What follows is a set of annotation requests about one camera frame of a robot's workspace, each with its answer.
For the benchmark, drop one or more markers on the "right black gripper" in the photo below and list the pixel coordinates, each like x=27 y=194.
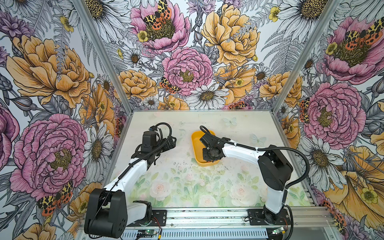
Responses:
x=207 y=158

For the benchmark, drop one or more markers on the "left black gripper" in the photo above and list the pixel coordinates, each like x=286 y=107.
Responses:
x=171 y=143

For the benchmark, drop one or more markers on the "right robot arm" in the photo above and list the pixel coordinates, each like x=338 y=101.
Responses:
x=275 y=168

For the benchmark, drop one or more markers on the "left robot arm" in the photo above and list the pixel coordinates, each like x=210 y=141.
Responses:
x=108 y=212

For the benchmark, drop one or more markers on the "yellow plastic bin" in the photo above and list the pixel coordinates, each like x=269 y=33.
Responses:
x=198 y=150

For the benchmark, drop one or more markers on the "left green circuit board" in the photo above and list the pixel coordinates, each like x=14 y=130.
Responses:
x=147 y=234

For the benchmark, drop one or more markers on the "green circuit board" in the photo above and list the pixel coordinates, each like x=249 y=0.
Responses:
x=278 y=231
x=147 y=234

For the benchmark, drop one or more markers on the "right green circuit board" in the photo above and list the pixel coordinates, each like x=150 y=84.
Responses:
x=278 y=231

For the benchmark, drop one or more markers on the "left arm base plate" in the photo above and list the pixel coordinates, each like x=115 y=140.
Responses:
x=158 y=218

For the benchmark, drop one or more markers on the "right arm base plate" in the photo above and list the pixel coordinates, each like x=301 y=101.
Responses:
x=264 y=217

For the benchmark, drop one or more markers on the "white slotted cable duct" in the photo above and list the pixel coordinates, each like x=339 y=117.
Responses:
x=202 y=234

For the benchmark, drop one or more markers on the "left aluminium corner post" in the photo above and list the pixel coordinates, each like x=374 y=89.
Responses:
x=96 y=39

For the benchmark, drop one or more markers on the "aluminium corner post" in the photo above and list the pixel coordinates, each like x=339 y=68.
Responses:
x=96 y=39
x=320 y=26

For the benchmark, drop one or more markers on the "aluminium front rail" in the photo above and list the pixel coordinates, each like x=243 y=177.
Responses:
x=209 y=218

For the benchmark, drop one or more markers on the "right aluminium corner post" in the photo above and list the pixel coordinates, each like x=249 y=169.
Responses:
x=320 y=26

